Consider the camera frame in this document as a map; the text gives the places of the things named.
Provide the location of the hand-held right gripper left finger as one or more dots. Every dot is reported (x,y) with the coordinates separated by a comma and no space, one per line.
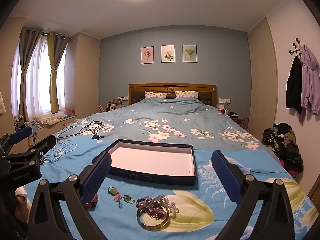
(100,175)

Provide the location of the bright blue floral blanket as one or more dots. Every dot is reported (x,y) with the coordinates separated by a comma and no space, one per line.
(225,217)

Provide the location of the person's left hand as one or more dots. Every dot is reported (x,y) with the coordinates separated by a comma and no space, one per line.
(21,205)

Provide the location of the row of cosmetic bottles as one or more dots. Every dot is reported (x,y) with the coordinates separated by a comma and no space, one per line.
(112,105)

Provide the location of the beige folded quilt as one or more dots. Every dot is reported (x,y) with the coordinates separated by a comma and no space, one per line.
(47,120)

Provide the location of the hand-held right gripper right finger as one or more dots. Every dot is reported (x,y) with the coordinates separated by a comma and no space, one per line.
(225,175)

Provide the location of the wooden headboard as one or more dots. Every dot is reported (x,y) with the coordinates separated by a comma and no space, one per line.
(136,92)

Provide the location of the spotted white pillow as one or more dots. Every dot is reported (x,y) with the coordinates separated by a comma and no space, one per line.
(187,94)
(155,95)

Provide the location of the dark blue shallow box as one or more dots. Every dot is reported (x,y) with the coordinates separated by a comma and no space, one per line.
(150,160)

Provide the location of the pile of dark clothes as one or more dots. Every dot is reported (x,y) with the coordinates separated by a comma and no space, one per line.
(285,145)

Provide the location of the framed white flower picture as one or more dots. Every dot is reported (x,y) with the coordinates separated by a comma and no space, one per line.
(168,53)

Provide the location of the grey-blue floral duvet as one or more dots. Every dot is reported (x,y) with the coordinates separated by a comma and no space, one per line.
(175,112)

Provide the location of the white sheer curtain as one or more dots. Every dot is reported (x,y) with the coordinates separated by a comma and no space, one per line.
(37,80)

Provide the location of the purple jacket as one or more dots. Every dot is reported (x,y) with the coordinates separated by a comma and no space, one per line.
(310,80)

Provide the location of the framed pink flower picture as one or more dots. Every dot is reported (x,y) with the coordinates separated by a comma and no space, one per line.
(147,55)

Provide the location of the black jacket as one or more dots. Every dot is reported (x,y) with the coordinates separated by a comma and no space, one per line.
(294,85)

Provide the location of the beige wardrobe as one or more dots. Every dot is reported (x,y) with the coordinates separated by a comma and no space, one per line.
(85,80)
(261,80)

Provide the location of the wall coat rack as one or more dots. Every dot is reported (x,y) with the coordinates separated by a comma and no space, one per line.
(297,41)

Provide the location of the white wall socket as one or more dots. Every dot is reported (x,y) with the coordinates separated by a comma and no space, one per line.
(122,98)
(225,101)

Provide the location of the wooden chair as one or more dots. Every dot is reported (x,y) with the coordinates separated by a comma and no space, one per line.
(245,123)

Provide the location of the small pink fan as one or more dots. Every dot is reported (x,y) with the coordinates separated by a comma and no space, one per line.
(68,112)

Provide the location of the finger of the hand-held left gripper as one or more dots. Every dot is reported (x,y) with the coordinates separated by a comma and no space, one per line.
(22,134)
(45,143)

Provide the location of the red and white nightstand clutter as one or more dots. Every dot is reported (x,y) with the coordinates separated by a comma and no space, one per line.
(222,110)

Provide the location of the pink heart charm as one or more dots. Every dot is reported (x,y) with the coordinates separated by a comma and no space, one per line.
(117,198)

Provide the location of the framed green leaf picture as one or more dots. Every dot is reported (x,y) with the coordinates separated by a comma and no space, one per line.
(189,53)

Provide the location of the orange smartwatch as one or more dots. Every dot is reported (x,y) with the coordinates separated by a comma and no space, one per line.
(92,203)

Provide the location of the amber bangle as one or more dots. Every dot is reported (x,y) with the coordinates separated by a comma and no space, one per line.
(153,227)

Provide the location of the grey and green curtain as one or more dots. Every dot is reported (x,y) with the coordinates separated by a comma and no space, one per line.
(56,62)
(26,67)

